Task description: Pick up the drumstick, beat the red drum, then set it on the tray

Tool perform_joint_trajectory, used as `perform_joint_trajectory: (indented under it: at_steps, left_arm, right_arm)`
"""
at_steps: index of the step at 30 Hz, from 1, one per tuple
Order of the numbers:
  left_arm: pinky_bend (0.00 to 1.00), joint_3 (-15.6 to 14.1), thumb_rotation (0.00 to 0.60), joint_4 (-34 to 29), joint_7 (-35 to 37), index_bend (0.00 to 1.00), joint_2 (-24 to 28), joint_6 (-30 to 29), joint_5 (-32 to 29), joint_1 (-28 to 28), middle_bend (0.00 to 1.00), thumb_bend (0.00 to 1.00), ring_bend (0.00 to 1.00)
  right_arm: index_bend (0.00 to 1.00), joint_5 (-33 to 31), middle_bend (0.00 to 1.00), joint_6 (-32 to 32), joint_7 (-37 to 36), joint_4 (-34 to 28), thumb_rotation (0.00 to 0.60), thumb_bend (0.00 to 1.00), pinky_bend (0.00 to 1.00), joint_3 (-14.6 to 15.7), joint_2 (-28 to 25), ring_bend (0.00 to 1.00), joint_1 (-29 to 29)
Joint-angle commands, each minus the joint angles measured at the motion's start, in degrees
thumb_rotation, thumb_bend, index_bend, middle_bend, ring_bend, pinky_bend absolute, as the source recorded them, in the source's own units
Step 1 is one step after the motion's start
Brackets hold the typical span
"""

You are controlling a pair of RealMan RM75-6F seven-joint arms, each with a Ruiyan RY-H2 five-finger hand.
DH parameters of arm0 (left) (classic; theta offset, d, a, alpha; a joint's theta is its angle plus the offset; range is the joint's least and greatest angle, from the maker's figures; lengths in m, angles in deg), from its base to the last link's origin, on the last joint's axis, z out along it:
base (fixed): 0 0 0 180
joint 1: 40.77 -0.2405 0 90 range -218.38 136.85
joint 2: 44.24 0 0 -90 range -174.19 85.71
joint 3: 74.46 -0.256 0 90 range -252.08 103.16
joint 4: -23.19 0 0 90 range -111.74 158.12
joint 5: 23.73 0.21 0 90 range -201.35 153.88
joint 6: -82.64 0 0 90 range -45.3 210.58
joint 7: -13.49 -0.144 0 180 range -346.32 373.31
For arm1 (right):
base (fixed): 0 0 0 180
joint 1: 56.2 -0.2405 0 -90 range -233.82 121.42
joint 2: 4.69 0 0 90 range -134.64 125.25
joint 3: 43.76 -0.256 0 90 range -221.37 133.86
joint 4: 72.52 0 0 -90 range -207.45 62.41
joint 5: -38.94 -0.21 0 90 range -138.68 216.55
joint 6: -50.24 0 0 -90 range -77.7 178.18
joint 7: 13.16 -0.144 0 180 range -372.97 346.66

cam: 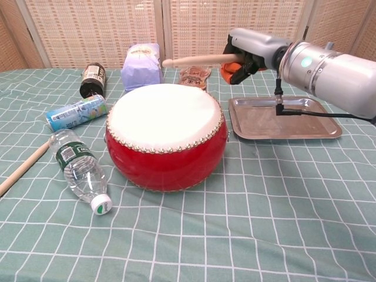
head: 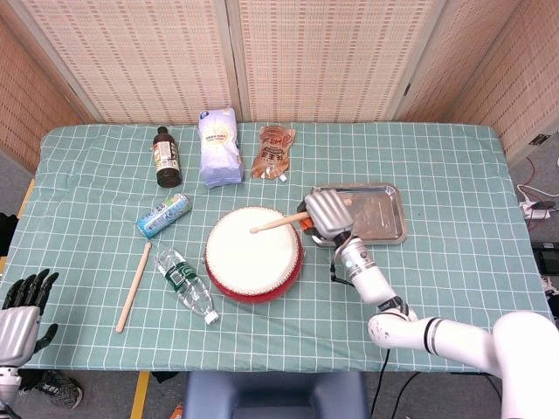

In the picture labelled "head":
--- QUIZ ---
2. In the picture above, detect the square metal tray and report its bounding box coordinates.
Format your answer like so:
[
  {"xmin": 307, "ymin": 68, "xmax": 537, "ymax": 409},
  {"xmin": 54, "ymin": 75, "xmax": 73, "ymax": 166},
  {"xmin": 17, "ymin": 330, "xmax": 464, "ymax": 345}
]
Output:
[{"xmin": 310, "ymin": 182, "xmax": 408, "ymax": 248}]

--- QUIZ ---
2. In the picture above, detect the clear water bottle green label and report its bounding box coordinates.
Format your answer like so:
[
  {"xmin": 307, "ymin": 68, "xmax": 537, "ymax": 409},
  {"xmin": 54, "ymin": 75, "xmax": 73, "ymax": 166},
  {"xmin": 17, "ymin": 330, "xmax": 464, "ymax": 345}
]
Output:
[{"xmin": 155, "ymin": 248, "xmax": 220, "ymax": 326}]

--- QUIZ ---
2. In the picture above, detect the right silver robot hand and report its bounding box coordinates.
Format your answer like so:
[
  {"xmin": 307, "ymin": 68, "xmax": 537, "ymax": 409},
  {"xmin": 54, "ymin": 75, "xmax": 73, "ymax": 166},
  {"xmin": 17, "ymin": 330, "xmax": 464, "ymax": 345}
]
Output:
[{"xmin": 296, "ymin": 189, "xmax": 355, "ymax": 244}]

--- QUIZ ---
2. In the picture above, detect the white power strip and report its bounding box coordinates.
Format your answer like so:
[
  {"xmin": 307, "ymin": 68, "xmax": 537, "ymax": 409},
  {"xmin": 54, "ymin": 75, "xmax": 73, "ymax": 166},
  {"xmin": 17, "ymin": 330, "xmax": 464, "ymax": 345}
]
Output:
[{"xmin": 519, "ymin": 200, "xmax": 552, "ymax": 220}]

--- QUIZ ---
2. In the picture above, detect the brown sauce pouch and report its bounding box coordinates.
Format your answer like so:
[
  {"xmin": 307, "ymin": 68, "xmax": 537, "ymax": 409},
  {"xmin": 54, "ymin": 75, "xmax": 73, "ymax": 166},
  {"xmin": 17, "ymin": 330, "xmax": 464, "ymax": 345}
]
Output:
[{"xmin": 250, "ymin": 125, "xmax": 296, "ymax": 182}]

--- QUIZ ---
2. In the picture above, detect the black floor device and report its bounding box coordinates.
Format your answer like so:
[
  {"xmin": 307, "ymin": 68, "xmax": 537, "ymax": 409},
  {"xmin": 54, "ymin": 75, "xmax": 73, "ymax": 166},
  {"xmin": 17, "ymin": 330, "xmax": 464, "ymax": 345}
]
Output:
[{"xmin": 531, "ymin": 242, "xmax": 559, "ymax": 276}]

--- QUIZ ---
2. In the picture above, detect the blue green drink can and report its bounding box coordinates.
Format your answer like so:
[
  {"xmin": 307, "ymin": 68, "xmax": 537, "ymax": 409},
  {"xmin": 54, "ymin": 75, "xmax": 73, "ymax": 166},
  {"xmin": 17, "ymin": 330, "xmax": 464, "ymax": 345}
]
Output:
[{"xmin": 135, "ymin": 193, "xmax": 193, "ymax": 239}]

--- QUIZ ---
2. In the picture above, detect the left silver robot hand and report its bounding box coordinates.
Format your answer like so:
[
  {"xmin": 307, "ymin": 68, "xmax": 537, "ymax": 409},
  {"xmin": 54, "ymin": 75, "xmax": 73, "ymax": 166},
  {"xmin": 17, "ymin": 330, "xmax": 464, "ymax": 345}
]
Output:
[{"xmin": 0, "ymin": 268, "xmax": 60, "ymax": 367}]

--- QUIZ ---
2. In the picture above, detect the green checked tablecloth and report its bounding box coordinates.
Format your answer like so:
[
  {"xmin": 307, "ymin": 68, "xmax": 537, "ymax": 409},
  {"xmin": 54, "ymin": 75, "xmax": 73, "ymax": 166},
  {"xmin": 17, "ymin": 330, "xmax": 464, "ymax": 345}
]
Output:
[{"xmin": 8, "ymin": 121, "xmax": 556, "ymax": 374}]

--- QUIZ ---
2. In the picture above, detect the bamboo folding screen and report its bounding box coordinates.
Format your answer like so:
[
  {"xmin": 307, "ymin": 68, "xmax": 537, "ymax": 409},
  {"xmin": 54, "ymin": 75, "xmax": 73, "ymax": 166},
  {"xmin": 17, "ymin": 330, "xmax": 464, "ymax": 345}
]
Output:
[{"xmin": 0, "ymin": 0, "xmax": 559, "ymax": 174}]

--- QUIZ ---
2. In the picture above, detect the wooden drumstick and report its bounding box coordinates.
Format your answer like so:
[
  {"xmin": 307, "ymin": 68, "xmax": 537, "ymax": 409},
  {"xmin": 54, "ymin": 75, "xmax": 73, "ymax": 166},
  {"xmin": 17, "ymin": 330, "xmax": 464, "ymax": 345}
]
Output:
[
  {"xmin": 114, "ymin": 241, "xmax": 153, "ymax": 334},
  {"xmin": 249, "ymin": 196, "xmax": 354, "ymax": 235}
]

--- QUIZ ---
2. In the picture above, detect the dark brown glass bottle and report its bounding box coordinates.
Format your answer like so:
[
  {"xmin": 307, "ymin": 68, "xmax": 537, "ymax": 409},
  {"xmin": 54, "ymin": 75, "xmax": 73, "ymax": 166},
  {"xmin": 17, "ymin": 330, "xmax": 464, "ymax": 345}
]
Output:
[{"xmin": 152, "ymin": 126, "xmax": 182, "ymax": 189}]

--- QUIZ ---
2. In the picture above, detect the black object at table edge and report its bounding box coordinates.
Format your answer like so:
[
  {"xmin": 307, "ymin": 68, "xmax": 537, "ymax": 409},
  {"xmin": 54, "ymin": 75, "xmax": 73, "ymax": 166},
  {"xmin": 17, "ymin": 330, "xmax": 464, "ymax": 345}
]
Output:
[{"xmin": 0, "ymin": 212, "xmax": 19, "ymax": 258}]

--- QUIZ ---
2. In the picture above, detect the lavender paper bag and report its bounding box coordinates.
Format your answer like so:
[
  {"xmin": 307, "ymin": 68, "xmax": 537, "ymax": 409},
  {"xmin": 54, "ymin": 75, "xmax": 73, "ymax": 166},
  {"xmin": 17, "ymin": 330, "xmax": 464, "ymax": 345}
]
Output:
[{"xmin": 197, "ymin": 106, "xmax": 245, "ymax": 190}]

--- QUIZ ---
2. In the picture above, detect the red cable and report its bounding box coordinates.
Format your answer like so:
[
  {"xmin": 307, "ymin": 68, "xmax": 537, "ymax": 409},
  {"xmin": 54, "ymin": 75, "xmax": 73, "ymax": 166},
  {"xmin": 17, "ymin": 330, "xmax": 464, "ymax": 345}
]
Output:
[{"xmin": 523, "ymin": 155, "xmax": 559, "ymax": 202}]

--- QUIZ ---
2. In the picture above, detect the dark blue seat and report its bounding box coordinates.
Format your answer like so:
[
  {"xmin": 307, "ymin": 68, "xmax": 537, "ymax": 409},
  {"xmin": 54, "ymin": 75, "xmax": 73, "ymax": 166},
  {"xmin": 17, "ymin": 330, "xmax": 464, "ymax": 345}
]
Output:
[{"xmin": 182, "ymin": 370, "xmax": 370, "ymax": 419}]

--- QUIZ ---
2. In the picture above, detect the red drum white skin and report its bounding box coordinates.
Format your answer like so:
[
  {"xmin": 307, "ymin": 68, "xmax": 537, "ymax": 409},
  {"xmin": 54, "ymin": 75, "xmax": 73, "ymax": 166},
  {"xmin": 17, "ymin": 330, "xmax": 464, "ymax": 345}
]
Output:
[{"xmin": 203, "ymin": 206, "xmax": 305, "ymax": 306}]

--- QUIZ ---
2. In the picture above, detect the black sneaker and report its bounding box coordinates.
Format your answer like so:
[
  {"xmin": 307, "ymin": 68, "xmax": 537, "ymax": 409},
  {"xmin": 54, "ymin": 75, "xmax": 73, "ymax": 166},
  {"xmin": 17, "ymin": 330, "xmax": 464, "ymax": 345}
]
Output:
[{"xmin": 19, "ymin": 370, "xmax": 84, "ymax": 410}]

